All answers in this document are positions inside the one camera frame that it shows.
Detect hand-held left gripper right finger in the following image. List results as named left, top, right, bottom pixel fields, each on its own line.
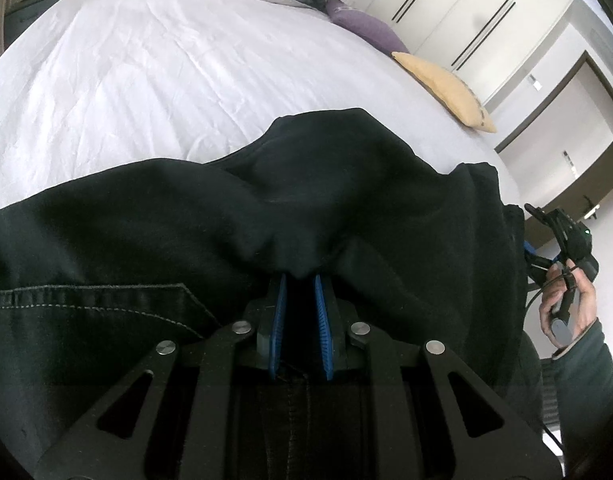
left=313, top=274, right=567, bottom=480

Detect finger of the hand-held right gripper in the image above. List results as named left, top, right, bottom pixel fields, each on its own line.
left=522, top=241, right=564, bottom=283
left=523, top=203, right=557, bottom=233

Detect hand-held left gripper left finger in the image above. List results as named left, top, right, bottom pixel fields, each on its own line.
left=34, top=272, right=290, bottom=480

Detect black pants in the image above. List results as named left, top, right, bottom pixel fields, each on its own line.
left=0, top=107, right=544, bottom=480

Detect person's right forearm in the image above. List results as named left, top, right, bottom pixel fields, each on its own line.
left=551, top=319, right=613, bottom=463

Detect person's right hand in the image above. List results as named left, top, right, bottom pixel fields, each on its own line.
left=539, top=260, right=600, bottom=348

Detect white door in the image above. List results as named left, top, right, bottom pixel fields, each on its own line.
left=495, top=50, right=613, bottom=248

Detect yellow pillow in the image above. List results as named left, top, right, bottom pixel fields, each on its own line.
left=390, top=51, right=498, bottom=134

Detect white wardrobe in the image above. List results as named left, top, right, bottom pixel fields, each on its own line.
left=350, top=0, right=589, bottom=107

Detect purple pillow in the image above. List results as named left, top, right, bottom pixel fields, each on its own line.
left=326, top=0, right=410, bottom=57

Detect white bed sheet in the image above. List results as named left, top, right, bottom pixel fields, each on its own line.
left=0, top=0, right=522, bottom=217

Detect dark bedside cabinet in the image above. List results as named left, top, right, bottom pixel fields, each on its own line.
left=4, top=0, right=87, bottom=53

